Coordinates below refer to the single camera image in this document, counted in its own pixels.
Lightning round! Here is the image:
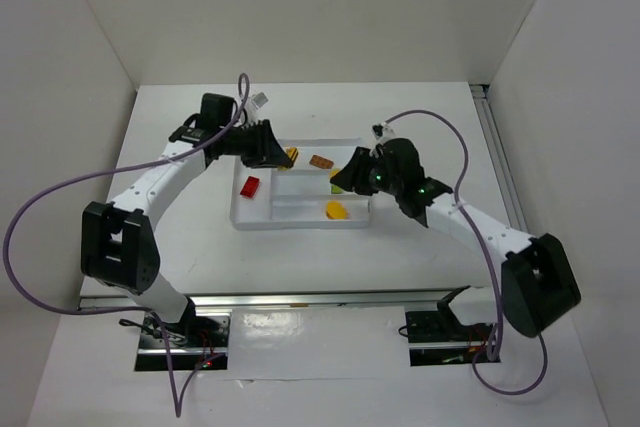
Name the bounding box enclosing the white divided tray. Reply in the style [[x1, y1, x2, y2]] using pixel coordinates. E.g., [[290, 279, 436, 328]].
[[230, 138, 373, 231]]

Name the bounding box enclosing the aluminium rail front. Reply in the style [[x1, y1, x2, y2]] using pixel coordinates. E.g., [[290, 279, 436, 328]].
[[77, 286, 501, 312]]

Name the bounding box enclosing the aluminium rail right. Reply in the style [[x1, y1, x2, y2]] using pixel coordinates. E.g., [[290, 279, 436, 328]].
[[469, 84, 529, 232]]

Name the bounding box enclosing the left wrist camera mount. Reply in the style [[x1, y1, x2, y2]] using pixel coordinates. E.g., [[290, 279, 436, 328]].
[[245, 92, 269, 118]]

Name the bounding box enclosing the red lego brick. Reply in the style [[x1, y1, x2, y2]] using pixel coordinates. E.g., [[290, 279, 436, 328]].
[[239, 176, 261, 199]]

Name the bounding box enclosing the yellow rounded printed lego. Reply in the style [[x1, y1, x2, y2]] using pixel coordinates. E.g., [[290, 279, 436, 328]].
[[325, 201, 350, 220]]

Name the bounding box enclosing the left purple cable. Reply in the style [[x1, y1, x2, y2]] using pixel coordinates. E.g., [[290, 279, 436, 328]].
[[2, 72, 251, 418]]

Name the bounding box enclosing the aluminium rail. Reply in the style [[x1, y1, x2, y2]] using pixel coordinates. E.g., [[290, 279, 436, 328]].
[[77, 286, 501, 312], [469, 84, 529, 232]]

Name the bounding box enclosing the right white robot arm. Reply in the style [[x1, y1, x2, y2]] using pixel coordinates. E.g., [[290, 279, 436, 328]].
[[330, 138, 582, 338]]

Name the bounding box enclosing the tan lego brick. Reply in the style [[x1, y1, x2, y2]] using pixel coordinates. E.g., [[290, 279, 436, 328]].
[[309, 155, 334, 170]]

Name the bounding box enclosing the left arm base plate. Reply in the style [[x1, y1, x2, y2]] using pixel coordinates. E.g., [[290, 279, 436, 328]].
[[134, 313, 231, 372]]

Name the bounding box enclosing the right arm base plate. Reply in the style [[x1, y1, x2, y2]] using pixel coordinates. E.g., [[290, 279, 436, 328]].
[[398, 310, 493, 367]]

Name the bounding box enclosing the yellow lego piece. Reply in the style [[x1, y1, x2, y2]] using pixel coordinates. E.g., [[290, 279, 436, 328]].
[[278, 146, 299, 171]]

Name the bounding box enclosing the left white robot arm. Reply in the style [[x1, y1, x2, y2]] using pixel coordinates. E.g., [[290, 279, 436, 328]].
[[81, 93, 294, 341]]

